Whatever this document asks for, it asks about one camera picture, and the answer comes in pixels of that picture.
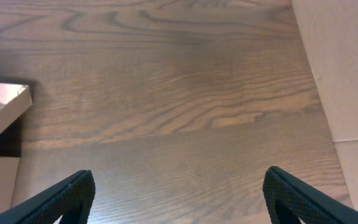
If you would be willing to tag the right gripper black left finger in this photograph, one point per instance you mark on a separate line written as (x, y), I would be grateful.
(68, 201)

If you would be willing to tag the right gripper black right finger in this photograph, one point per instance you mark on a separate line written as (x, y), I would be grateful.
(290, 200)

